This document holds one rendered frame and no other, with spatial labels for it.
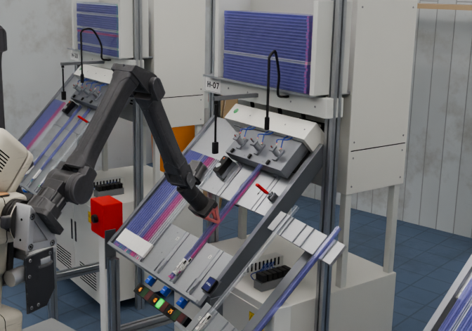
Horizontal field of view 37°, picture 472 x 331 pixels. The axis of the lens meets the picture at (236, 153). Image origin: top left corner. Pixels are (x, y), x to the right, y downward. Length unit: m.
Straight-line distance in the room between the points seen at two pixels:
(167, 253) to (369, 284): 0.82
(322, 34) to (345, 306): 1.08
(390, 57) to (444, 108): 2.70
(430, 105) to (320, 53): 3.05
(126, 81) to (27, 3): 4.28
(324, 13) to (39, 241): 1.22
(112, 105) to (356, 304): 1.42
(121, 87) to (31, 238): 0.47
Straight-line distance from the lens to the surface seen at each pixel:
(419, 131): 5.48
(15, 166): 1.88
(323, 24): 2.42
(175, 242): 2.66
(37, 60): 6.24
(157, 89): 2.01
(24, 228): 1.76
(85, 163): 1.84
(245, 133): 2.69
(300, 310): 2.67
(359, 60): 2.58
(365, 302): 2.92
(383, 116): 2.71
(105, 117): 1.89
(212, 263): 2.46
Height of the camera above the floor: 1.74
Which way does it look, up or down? 13 degrees down
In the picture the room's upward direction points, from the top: 1 degrees clockwise
